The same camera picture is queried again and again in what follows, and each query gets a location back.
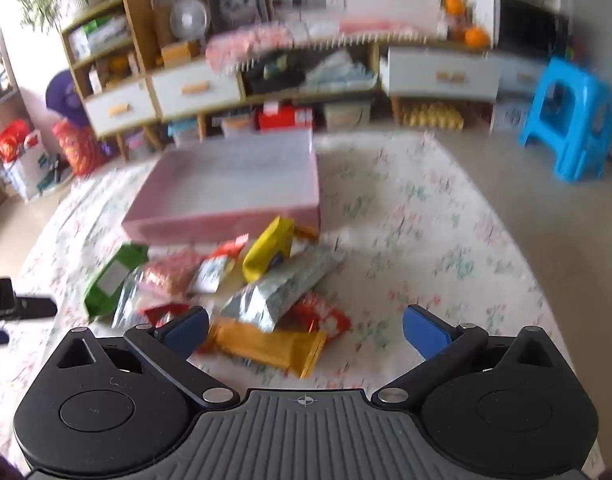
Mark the wall power sockets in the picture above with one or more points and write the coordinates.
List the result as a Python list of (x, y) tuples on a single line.
[(308, 1)]

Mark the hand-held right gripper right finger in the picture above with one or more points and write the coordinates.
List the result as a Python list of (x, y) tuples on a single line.
[(426, 332)]

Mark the orange snack packet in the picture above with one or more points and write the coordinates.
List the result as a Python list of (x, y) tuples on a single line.
[(266, 345)]

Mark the black microwave oven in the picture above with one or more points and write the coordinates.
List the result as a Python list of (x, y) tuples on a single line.
[(531, 25)]

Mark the white paper bag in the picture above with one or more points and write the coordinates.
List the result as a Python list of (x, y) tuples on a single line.
[(28, 170)]

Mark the floral blanket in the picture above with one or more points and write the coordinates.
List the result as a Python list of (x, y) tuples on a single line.
[(411, 220)]

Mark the stack of papers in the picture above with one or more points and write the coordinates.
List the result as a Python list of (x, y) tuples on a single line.
[(98, 35)]

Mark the red box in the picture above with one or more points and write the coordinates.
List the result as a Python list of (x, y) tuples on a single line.
[(286, 117)]

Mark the red patterned gift bag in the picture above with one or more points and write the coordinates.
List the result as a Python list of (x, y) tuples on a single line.
[(78, 147)]

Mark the small red snack packet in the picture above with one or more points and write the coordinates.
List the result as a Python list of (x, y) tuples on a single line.
[(161, 312)]

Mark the small white desk fan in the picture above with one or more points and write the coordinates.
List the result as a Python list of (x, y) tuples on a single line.
[(188, 19)]

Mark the small red and white packet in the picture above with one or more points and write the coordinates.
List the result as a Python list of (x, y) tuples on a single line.
[(216, 270)]

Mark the row of yellow packets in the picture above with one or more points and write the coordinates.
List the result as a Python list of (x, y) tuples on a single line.
[(433, 116)]

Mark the red plastic bag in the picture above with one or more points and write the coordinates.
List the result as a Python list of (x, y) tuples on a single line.
[(13, 140)]

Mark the green snack packet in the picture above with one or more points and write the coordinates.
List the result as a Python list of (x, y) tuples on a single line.
[(98, 300)]

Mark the black bag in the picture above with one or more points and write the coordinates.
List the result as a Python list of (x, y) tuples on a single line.
[(273, 77)]

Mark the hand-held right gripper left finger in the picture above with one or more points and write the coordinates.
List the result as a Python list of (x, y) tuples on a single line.
[(183, 332)]

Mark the white printed carton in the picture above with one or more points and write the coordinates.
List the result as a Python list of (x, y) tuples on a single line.
[(508, 116)]

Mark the purple cap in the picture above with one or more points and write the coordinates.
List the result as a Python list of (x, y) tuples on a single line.
[(63, 97)]

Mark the wooden shelf cabinet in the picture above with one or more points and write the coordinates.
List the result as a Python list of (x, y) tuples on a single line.
[(141, 30)]

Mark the orange fruit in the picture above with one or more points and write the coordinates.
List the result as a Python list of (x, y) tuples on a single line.
[(456, 5), (477, 37)]

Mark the clear storage box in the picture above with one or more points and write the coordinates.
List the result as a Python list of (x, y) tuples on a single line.
[(347, 116)]

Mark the light blue storage box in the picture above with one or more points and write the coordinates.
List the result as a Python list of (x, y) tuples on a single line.
[(183, 132)]

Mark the pink cardboard box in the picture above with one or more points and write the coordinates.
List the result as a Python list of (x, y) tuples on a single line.
[(211, 225)]

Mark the silver foil snack packet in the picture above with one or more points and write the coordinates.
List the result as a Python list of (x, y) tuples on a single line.
[(281, 285)]

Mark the pink cloth runner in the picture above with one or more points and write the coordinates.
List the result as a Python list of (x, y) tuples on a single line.
[(256, 42)]

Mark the yellow snack packet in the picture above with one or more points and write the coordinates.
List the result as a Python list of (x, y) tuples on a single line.
[(268, 250)]

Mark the pile of folded cloths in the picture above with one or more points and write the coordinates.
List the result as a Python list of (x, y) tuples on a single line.
[(341, 71)]

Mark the blue plastic stool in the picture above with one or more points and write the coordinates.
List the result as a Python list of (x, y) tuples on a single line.
[(568, 110)]

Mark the clear packet of red snacks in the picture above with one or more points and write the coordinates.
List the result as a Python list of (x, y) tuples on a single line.
[(168, 272)]

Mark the small orange box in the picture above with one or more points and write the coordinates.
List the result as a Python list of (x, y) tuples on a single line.
[(181, 51)]

